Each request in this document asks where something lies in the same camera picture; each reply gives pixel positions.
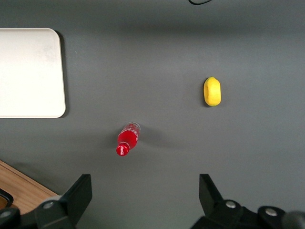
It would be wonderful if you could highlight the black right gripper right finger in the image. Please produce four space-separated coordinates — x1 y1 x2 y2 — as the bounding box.
190 174 260 229

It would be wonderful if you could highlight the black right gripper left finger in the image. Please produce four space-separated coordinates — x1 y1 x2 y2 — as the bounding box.
34 174 93 229

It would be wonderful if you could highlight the black metal drawer handle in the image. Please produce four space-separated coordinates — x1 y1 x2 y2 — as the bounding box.
0 188 14 209

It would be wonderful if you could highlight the wooden drawer cabinet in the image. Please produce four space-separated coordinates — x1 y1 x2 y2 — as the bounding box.
0 159 59 215

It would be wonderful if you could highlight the red cola bottle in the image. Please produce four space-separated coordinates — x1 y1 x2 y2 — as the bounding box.
116 122 141 157

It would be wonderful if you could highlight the yellow toy lemon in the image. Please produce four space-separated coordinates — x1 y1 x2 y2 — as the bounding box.
203 76 222 107

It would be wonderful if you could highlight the beige rectangular plastic tray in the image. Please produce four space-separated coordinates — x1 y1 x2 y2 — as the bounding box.
0 28 66 119

